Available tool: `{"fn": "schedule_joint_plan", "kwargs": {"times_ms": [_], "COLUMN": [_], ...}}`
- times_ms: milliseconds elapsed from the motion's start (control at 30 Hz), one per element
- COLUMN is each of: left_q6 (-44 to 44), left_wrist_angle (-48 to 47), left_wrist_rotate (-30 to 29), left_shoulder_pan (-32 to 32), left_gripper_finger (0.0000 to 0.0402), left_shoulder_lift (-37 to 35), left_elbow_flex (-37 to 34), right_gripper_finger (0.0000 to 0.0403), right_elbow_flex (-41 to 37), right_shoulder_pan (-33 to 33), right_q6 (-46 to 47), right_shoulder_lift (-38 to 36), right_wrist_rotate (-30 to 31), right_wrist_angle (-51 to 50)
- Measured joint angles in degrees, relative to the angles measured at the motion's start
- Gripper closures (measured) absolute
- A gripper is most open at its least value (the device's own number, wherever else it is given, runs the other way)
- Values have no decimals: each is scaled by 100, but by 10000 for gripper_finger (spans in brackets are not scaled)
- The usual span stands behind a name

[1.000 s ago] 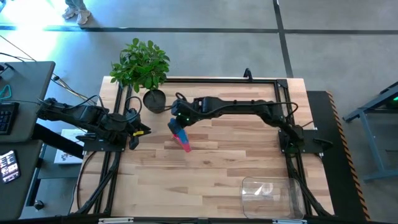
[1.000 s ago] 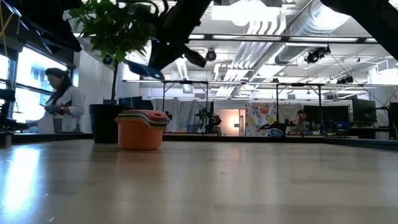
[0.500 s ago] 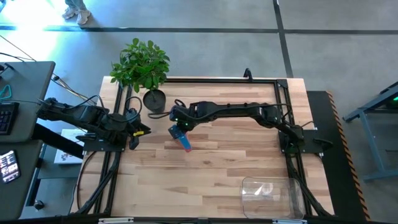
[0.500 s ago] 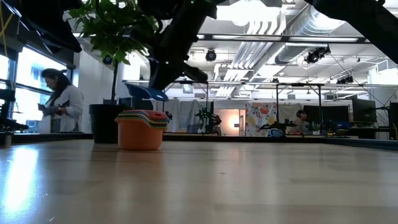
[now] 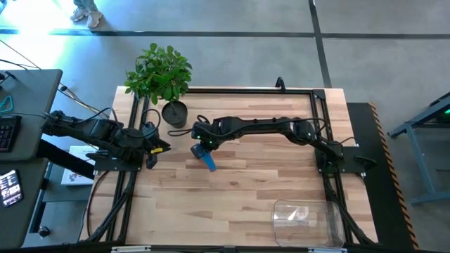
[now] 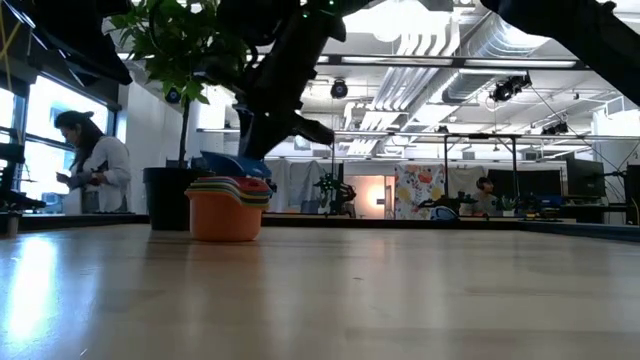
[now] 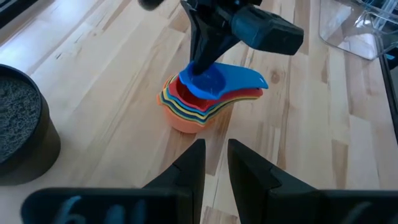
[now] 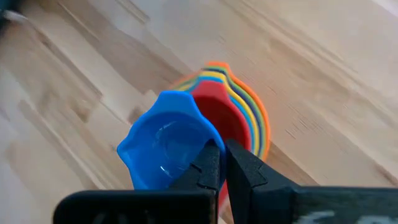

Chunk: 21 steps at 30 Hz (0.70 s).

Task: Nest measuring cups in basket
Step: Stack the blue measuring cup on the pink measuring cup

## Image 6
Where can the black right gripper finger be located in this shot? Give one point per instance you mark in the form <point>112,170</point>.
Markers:
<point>252,135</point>
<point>277,132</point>

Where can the dark blue measuring cup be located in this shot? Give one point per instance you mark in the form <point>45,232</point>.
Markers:
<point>235,167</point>

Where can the red plastic measuring cup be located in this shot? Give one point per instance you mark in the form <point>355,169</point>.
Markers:
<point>255,184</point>

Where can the yellow plastic measuring cup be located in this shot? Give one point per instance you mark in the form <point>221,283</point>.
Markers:
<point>230,194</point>

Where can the orange plastic measuring cup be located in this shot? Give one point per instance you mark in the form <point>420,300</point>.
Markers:
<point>225,225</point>

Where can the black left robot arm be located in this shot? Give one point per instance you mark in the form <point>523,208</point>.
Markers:
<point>75,40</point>

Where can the white hanging cloth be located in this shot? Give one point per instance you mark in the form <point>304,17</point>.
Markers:
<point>295,185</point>
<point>462,182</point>

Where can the round black ceiling speaker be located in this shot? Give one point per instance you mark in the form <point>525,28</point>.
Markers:
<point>339,89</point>

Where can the green leafy potted tree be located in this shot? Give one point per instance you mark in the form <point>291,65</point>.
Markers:
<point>175,50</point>

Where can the black round plant pot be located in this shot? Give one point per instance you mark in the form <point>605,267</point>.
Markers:
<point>162,200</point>

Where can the person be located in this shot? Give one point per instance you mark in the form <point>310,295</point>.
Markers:
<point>484,197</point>
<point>107,170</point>

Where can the floral print cloth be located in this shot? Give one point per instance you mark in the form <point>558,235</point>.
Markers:
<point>415,190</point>

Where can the black ceiling light beam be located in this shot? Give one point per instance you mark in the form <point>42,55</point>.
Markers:
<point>450,61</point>

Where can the blue white rounded object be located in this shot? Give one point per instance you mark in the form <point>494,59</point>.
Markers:
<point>443,214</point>

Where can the large bright window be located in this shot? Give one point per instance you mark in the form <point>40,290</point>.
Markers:
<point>45,115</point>

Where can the black shelf stand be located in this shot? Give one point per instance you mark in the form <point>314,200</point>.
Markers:
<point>20,200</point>

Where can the black hanging curtain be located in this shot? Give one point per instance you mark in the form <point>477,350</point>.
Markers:
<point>530,182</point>

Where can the black computer monitor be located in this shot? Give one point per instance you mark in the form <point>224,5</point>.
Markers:
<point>633,195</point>
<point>585,177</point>

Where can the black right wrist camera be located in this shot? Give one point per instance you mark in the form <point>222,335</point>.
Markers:
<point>315,131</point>

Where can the round blue wall device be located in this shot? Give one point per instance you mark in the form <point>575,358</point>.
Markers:
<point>173,95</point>

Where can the black aluminium table frame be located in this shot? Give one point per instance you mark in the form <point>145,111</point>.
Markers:
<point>350,221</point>

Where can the black metal station frame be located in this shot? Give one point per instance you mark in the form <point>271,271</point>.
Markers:
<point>445,165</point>

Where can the silver ceiling air duct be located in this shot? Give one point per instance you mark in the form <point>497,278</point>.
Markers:
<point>500,55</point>

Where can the black ceiling camera cluster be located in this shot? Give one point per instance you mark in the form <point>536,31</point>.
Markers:
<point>510,87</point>

